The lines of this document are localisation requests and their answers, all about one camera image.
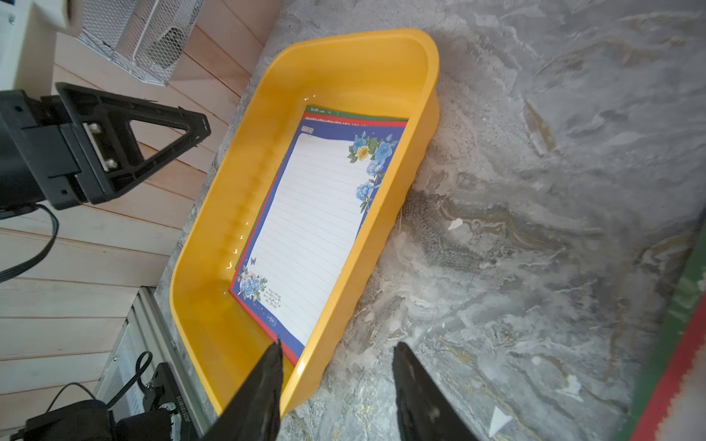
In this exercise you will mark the white wire shelf rack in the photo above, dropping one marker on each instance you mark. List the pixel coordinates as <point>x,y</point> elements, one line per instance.
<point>145,38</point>

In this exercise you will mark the yellow plastic storage tray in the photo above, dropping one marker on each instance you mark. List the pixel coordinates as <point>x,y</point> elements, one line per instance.
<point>391,73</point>

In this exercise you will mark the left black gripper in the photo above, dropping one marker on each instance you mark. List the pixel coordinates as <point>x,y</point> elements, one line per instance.
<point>33,154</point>

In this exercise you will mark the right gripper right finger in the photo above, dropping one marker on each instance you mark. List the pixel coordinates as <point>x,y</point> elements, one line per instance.
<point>423,412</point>

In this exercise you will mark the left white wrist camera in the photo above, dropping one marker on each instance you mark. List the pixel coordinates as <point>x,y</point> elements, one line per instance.
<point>29,32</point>

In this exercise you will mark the red bordered stationery paper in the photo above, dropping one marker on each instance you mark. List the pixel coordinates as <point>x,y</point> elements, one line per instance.
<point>676,411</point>
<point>259,231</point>

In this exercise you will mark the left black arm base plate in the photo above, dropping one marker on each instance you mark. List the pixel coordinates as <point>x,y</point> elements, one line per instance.
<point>164,400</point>

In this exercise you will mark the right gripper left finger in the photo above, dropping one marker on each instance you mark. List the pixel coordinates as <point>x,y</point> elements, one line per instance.
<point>254,412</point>

